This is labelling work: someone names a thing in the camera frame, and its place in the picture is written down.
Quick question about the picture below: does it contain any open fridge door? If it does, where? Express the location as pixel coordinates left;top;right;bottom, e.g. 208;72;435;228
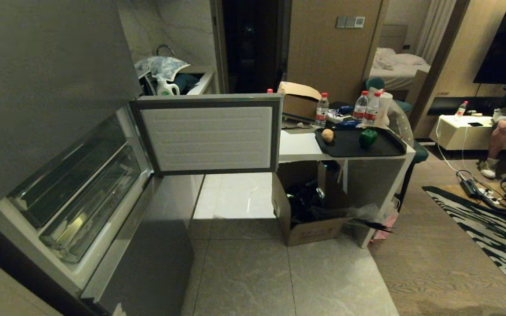
130;93;283;176

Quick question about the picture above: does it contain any white cable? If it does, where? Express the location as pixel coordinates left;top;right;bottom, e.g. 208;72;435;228
435;118;470;176

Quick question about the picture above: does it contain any white paper towel roll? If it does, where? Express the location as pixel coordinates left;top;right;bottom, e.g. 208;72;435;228
374;92;394;128

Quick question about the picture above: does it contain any black and white rug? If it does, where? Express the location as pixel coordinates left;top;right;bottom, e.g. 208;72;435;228
422;186;506;277

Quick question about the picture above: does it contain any large cardboard box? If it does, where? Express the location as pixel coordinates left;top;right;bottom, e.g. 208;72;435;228
272;161;359;247

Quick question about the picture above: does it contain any small cardboard box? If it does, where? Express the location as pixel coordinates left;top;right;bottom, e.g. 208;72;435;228
278;81;323;122

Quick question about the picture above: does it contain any clear plastic bag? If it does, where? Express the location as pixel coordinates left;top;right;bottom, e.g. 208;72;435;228
385;99;414;147

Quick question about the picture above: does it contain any wall switch panel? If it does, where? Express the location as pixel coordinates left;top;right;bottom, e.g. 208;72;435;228
336;16;365;29

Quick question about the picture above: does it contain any bed with white bedding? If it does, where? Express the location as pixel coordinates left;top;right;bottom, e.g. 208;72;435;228
369;25;431;91

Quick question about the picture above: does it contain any black tray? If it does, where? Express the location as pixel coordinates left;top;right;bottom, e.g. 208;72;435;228
314;127;407;158

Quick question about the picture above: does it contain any green bell pepper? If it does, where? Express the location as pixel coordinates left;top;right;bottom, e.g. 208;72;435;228
359;129;378;148

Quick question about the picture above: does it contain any grey fridge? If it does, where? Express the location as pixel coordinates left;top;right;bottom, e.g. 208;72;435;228
0;0;205;316

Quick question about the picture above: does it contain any clear fridge drawer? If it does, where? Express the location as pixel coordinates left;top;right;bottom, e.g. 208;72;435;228
9;115;127;229
39;146;143;264

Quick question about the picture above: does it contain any teal chair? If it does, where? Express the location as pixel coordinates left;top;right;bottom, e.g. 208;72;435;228
365;77;413;114

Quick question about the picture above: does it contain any black television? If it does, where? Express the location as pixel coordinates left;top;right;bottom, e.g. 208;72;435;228
473;7;506;84

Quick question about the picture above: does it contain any patterned cloth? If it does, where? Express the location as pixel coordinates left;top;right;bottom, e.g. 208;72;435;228
134;56;191;82

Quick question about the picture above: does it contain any white low table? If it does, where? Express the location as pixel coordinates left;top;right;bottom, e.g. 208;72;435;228
430;115;506;151

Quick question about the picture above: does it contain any white detergent jug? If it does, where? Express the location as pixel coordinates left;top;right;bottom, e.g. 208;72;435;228
155;75;180;96

